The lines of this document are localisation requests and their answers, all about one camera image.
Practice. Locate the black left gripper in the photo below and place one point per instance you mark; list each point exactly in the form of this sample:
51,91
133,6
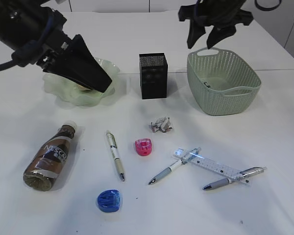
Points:
40,40

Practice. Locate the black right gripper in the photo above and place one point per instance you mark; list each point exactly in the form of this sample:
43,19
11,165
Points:
223,15

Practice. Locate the sugar dusted bread loaf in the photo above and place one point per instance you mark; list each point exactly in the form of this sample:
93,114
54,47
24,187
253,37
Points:
82,88

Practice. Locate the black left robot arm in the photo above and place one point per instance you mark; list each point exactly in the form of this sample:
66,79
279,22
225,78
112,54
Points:
9,6

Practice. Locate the green wavy glass plate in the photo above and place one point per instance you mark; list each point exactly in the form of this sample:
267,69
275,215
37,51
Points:
76,94

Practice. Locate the green plastic woven basket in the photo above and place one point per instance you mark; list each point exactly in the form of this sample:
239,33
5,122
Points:
234,84

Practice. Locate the black mesh pen holder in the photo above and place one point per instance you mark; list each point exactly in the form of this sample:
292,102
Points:
153,75

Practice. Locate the white green ballpoint pen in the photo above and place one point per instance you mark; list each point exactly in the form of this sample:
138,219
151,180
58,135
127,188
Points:
115,155

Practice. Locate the clear grey gel pen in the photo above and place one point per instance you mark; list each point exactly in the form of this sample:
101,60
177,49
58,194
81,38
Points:
242,177

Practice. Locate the pink lead refill case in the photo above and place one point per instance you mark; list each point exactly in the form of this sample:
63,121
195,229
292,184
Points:
143,147

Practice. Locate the brown Nescafe coffee bottle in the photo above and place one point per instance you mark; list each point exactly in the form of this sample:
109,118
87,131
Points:
47,164

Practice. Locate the transparent plastic ruler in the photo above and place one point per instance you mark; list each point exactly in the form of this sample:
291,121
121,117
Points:
213,166

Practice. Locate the blue lead refill case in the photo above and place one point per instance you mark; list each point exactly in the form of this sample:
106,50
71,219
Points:
109,201

